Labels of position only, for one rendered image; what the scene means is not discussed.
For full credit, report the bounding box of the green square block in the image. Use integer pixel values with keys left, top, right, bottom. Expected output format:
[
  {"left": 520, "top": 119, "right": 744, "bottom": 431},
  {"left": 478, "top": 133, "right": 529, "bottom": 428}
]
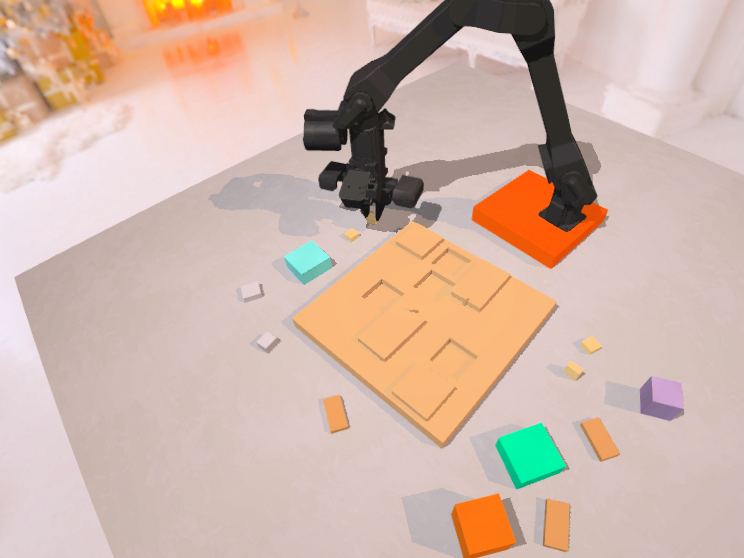
[{"left": 495, "top": 423, "right": 566, "bottom": 489}]

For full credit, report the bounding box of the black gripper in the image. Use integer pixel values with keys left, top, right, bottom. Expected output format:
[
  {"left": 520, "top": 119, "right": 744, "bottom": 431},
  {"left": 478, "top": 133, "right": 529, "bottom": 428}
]
[{"left": 318, "top": 147, "right": 424, "bottom": 221}]

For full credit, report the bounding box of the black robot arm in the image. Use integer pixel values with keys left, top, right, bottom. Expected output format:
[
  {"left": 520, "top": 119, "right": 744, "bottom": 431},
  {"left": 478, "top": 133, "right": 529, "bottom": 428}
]
[{"left": 303, "top": 0, "right": 598, "bottom": 232}]

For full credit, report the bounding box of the purple cube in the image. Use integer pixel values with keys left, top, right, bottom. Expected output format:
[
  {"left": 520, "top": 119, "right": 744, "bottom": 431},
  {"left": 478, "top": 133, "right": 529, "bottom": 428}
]
[{"left": 640, "top": 376, "right": 684, "bottom": 421}]

